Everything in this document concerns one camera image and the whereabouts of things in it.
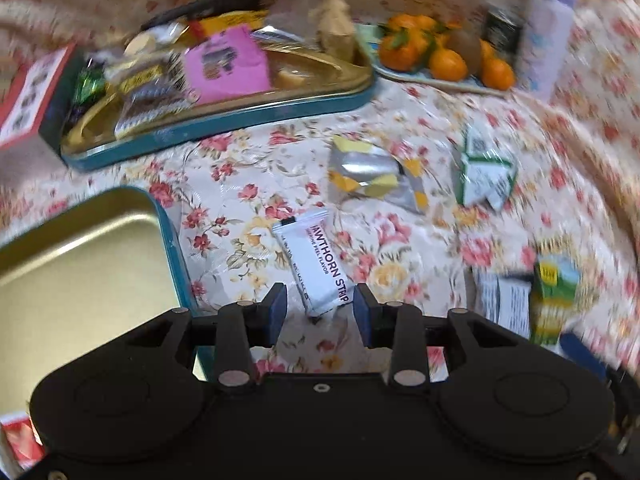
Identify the white yellow snack packet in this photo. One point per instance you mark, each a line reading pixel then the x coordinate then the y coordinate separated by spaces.
pixel 145 55

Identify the dark green drink can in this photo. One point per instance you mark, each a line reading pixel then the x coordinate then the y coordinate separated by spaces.
pixel 500 30

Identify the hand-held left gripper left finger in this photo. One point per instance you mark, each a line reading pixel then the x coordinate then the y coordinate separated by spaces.
pixel 277 310

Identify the brown paper snack bag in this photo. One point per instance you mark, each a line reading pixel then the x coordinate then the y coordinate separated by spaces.
pixel 335 25

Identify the green foil candy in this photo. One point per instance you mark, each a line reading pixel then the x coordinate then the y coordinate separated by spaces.
pixel 90 87

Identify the white strip snack packet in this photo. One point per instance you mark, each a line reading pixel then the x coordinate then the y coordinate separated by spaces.
pixel 312 260

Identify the clear striped snack packet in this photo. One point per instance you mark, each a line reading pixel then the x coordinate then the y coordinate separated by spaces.
pixel 150 110

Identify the clear wrapped brown pastry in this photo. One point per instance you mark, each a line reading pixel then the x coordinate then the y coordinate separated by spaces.
pixel 290 77

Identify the long black snack packet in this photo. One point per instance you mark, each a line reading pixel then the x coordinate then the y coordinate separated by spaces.
pixel 210 2

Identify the clear plastic snack bag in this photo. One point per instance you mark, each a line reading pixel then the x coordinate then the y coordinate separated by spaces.
pixel 295 10

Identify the silver yellow snack packet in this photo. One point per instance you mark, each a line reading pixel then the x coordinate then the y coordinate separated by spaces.
pixel 370 172

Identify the pink red box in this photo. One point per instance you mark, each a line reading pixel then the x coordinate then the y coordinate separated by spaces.
pixel 30 95

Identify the white fruit plate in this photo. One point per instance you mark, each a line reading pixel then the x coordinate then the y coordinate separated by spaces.
pixel 415 76

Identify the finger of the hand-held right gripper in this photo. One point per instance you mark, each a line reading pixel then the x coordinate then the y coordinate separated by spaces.
pixel 582 352

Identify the purple cartoon water bottle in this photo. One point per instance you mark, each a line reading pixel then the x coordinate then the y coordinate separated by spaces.
pixel 542 35

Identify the brown kiwi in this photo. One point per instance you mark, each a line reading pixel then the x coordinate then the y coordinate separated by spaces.
pixel 465 47

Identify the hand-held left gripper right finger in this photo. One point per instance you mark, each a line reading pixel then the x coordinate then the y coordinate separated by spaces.
pixel 361 315

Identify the pink snack packet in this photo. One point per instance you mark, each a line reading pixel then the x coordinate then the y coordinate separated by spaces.
pixel 235 67

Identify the white black snack packet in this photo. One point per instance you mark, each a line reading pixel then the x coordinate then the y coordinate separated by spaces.
pixel 500 300

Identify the green white snack packet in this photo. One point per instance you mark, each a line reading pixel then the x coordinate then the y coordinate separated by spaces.
pixel 480 175

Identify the pile of tangerines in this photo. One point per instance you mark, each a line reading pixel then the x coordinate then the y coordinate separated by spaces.
pixel 447 65

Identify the yellow orange snack packet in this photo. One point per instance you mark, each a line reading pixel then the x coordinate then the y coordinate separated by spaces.
pixel 225 22

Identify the teal tin with snacks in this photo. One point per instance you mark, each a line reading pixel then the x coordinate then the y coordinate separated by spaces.
pixel 225 125

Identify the green pea snack packet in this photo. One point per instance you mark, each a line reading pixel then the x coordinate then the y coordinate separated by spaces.
pixel 555 290

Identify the red white snack packet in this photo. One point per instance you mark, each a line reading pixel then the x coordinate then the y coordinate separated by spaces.
pixel 17 440

